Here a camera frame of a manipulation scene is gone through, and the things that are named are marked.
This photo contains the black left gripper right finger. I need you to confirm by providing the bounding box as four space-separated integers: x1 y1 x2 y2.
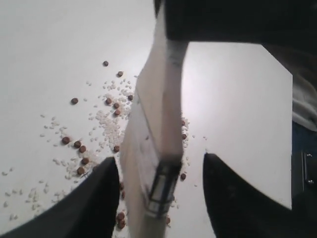
203 153 317 238

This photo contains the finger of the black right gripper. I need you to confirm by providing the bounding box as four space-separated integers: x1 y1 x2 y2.
154 0 317 46

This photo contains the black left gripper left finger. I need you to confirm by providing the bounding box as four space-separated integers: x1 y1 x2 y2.
3 157 119 238

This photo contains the white-bristle paintbrush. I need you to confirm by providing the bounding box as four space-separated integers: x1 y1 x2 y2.
120 1 188 238

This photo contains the scattered brown pellets and rice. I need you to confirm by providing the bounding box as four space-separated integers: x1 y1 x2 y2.
0 58 218 237

